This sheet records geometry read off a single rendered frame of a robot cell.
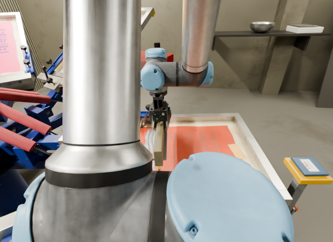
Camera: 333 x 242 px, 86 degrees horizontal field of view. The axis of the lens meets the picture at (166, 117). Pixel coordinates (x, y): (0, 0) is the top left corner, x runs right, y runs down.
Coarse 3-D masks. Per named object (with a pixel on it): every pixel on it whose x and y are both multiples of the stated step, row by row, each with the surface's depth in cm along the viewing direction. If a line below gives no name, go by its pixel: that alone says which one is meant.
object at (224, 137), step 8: (144, 128) 106; (152, 128) 106; (168, 128) 105; (176, 128) 105; (184, 128) 105; (192, 128) 105; (200, 128) 104; (208, 128) 104; (216, 128) 104; (224, 128) 104; (144, 136) 100; (216, 136) 98; (224, 136) 97; (232, 136) 97; (144, 144) 94; (224, 144) 92
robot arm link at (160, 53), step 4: (152, 48) 63; (156, 48) 63; (160, 48) 63; (148, 52) 60; (152, 52) 59; (156, 52) 59; (160, 52) 59; (164, 52) 61; (148, 56) 60; (152, 56) 59; (156, 56) 59; (160, 56) 60; (164, 56) 61; (164, 60) 61
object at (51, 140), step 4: (48, 136) 88; (52, 136) 88; (56, 136) 88; (60, 136) 88; (44, 140) 86; (48, 140) 86; (52, 140) 86; (56, 140) 86; (44, 144) 85; (48, 144) 85; (52, 144) 85; (56, 144) 85; (44, 148) 87; (48, 148) 87; (52, 148) 87; (56, 148) 86
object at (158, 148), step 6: (162, 126) 75; (156, 132) 72; (162, 132) 72; (156, 138) 69; (162, 138) 69; (156, 144) 66; (162, 144) 67; (156, 150) 63; (162, 150) 65; (156, 156) 64; (162, 156) 64; (156, 162) 66; (162, 162) 66
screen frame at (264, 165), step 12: (180, 120) 110; (192, 120) 110; (204, 120) 110; (216, 120) 110; (228, 120) 110; (240, 120) 104; (240, 132) 99; (252, 144) 86; (264, 156) 79; (264, 168) 74; (276, 180) 69; (288, 192) 64; (288, 204) 64
